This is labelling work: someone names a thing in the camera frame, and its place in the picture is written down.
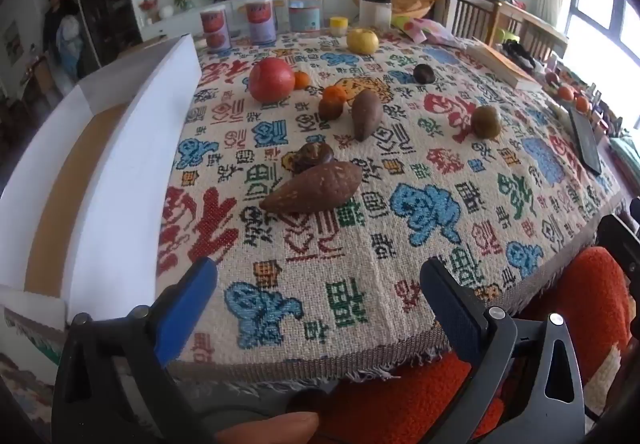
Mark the white television cabinet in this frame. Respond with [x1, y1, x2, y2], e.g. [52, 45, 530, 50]
[140, 0, 361, 45]

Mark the wooden chair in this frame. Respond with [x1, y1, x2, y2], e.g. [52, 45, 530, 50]
[444, 0, 502, 42]
[517, 17, 568, 61]

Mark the black tablet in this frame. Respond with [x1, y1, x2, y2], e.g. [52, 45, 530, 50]
[569, 107, 602, 175]

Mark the green kiwi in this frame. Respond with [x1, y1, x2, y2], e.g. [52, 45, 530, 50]
[470, 105, 502, 141]

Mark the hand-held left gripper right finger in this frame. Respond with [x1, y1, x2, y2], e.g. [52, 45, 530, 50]
[419, 257, 587, 444]

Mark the pink plastic bag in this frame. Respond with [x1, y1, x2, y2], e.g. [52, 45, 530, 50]
[392, 15, 468, 46]

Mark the person's left hand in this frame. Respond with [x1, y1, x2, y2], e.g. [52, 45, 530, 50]
[215, 411, 321, 444]

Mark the clear canister gold lid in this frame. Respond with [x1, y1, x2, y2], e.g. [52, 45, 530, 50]
[287, 0, 324, 34]

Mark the brown kiwi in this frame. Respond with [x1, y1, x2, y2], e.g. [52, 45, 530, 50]
[318, 99, 344, 121]

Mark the small purple sweet potato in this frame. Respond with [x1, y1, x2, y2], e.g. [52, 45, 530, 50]
[351, 89, 383, 142]

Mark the white cardboard box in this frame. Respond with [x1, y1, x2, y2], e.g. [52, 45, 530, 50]
[0, 35, 203, 325]

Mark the wall painting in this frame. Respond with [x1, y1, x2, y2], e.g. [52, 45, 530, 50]
[4, 21, 25, 61]

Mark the red apple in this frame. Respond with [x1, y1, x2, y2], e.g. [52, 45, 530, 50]
[248, 57, 296, 102]

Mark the thick book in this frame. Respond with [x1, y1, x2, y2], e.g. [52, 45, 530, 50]
[470, 39, 543, 90]

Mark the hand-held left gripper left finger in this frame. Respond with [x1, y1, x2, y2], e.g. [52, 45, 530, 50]
[52, 257, 221, 444]

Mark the yellow apple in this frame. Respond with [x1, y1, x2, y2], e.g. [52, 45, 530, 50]
[346, 28, 380, 56]

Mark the printed woven tablecloth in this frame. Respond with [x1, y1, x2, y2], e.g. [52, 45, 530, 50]
[155, 32, 628, 382]

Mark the large brown sweet potato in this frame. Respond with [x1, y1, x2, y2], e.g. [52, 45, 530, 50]
[259, 161, 363, 214]

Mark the red labelled can middle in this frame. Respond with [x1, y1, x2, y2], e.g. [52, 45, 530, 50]
[246, 0, 277, 45]

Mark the dark brown wrinkled fruit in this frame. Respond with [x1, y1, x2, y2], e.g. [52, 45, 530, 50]
[289, 143, 335, 175]

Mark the red label can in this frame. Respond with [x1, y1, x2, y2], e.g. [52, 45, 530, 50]
[200, 8, 232, 52]

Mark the clear jar black lid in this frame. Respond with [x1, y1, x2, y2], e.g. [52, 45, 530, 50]
[359, 0, 392, 31]

